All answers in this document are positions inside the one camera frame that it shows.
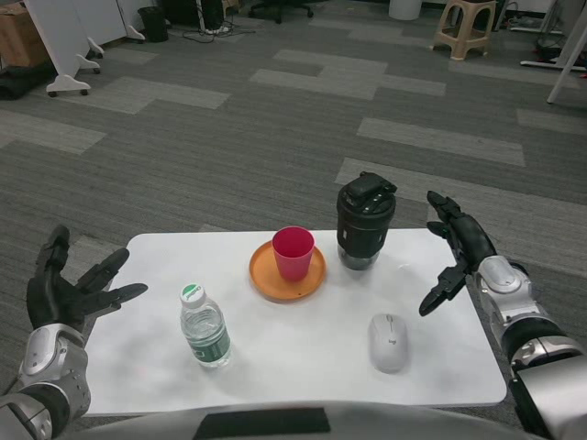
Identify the beige plastic stool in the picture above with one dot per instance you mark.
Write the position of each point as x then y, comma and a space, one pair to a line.
463, 41

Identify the white slanted desk leg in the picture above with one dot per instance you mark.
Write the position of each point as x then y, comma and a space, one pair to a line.
565, 64

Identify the black bag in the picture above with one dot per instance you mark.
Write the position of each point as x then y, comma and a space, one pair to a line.
23, 82

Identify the clear plastic water bottle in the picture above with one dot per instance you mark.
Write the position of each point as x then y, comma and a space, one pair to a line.
204, 330

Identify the white wheeled partition panel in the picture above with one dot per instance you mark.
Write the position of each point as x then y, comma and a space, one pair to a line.
110, 18
59, 32

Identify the black cabinet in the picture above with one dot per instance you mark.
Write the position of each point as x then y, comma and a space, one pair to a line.
188, 11

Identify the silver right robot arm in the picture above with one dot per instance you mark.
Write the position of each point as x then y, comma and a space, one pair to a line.
500, 275

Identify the white computer mouse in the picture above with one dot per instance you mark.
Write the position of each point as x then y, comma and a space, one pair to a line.
389, 344

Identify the white round bin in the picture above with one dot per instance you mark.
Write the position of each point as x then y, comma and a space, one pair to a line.
406, 9

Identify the red plastic cup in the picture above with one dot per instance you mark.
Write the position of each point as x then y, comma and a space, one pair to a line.
293, 266

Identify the silver robot chest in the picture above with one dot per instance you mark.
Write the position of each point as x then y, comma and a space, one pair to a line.
413, 421

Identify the brown cardboard box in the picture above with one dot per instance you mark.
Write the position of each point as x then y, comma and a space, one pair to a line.
20, 36

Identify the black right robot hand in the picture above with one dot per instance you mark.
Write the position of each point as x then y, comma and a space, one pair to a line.
472, 238

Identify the orange round plate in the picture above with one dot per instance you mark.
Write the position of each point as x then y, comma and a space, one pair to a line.
266, 284

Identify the white desk foot bar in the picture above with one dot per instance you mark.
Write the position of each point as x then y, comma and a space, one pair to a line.
541, 64

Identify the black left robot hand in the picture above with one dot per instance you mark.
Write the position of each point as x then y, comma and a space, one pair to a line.
50, 298

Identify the black trash bin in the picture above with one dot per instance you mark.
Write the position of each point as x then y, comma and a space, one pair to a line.
153, 25

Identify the black office chair base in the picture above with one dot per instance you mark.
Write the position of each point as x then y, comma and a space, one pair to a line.
282, 7

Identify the black travel mug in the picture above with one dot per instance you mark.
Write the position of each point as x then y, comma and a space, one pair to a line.
362, 229

